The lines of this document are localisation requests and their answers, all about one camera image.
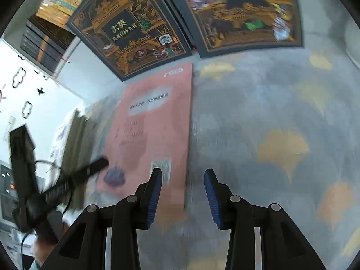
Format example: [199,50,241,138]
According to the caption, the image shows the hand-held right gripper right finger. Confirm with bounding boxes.
[204,169,327,270]

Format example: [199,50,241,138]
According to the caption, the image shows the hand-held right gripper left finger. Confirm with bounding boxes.
[41,168,163,270]

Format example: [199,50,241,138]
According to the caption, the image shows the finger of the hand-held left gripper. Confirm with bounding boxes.
[42,157,110,203]

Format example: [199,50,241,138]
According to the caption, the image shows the pink book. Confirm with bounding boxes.
[97,63,194,206]

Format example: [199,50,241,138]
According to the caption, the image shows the row of dark hardcover books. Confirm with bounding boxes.
[20,20,76,72]

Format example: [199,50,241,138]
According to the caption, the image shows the row of yellow-spined books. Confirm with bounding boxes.
[36,0,104,30]

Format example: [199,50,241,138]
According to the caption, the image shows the person's left hand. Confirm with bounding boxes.
[31,224,71,267]

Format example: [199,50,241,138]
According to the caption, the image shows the white bookshelf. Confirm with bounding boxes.
[0,0,124,102]

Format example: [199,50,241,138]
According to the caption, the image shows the dark ornate book white badge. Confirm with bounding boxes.
[67,0,193,82]

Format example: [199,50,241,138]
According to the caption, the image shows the dark ornate hardcover book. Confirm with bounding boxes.
[180,0,304,59]

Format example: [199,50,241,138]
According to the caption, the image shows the cloud outline wall decal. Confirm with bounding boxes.
[22,100,33,119]
[11,67,27,89]

